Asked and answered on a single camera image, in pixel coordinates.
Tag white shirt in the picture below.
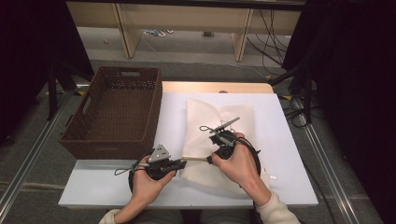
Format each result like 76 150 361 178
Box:
146 144 179 182

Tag person's right hand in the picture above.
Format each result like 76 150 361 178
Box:
212 133 266 201

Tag black hanging cables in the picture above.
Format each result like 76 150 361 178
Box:
246 8 295 68

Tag cream cloth with print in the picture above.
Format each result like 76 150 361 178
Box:
179 97 278 197

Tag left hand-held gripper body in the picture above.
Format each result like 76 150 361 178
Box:
146 144 179 182

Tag metal floor rail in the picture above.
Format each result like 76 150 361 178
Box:
0 82 82 216
292 94 363 224

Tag black tripod stand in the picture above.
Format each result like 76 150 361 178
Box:
268 63 316 125
46 60 96 121

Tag black floor cable tangle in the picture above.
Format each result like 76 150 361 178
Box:
278 92 321 129

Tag blue and white cable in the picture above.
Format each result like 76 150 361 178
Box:
142 28 175 38

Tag black curtain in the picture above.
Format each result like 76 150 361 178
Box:
281 0 396 224
0 0 95 147

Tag light wooden bench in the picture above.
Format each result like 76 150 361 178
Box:
66 0 305 63

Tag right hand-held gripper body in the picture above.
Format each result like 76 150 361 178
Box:
209 117 241 161

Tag person's grey trousers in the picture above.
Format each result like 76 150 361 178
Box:
136 208 255 224

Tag brown woven basket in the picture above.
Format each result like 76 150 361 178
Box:
59 65 163 161

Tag person's left hand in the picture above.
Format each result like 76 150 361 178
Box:
131 164 177 207

